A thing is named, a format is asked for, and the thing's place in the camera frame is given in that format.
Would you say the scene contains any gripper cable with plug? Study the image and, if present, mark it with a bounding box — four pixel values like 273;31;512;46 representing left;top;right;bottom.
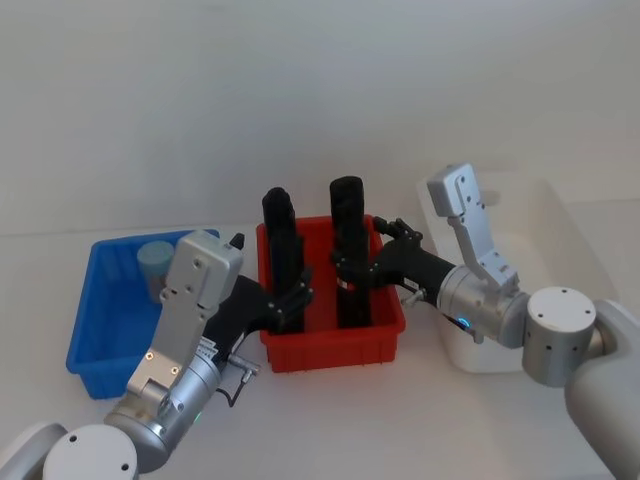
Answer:
397;279;428;307
214;351;263;409

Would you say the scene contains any blue plastic bin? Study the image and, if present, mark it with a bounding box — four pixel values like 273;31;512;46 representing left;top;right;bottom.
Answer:
66;228;221;400

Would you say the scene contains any pale blue cylinder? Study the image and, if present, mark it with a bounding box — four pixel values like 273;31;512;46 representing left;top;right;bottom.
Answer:
136;241;176;304

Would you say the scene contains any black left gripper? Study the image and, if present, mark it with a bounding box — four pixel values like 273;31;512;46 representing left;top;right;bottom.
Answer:
201;232;317;367

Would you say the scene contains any right gripper cable with plug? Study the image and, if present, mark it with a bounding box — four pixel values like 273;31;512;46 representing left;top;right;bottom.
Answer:
397;279;428;307

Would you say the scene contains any left gripper cable with plug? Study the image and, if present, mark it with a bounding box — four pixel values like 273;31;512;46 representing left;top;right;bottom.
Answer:
214;351;263;409

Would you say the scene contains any red plastic bin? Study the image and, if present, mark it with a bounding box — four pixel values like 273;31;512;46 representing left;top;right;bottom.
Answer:
255;214;407;374

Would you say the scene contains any white plastic bin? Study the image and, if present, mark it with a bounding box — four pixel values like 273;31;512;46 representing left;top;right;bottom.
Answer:
417;172;619;374

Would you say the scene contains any tall black cylinder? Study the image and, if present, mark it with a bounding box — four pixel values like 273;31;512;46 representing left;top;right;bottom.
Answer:
328;175;375;330
260;186;307;335

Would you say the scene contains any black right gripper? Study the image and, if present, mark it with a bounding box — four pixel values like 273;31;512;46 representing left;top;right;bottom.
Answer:
331;215;455;307

